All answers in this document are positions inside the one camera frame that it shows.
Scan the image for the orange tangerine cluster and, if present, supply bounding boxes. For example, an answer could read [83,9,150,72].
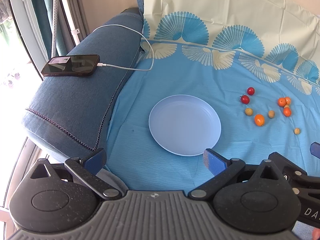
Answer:
[277,98,286,107]
[284,96,291,106]
[283,107,292,117]

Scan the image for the orange kumquat front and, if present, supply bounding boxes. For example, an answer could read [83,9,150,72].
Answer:
[254,114,265,127]

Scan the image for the person right hand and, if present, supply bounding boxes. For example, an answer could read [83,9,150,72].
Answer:
[312,228,320,240]

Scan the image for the blue sofa armrest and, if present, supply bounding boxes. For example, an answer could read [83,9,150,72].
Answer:
[24,8,143,162]

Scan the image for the light blue plastic plate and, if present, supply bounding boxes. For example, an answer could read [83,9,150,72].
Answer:
[148,94,221,157]

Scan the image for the red cherry tomato lower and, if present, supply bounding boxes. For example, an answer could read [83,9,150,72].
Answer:
[240,95,250,105]

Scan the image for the red cherry tomato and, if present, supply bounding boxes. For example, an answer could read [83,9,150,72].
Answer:
[247,87,255,95]
[240,95,250,105]

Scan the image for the red cherry tomato upper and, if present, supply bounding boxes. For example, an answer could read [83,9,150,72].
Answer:
[247,87,255,95]

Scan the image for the black smartphone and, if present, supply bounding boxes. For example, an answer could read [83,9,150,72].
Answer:
[41,54,100,77]

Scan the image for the perforated metal strip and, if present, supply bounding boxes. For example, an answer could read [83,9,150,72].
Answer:
[51,0,59,57]

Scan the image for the green curtain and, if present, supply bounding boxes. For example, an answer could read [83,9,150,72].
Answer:
[26,0,68,58]

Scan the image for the white charging cable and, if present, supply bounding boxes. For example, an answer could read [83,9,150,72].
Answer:
[92,24,155,72]

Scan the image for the white window frame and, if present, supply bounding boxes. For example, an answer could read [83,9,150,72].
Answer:
[10,0,48,78]

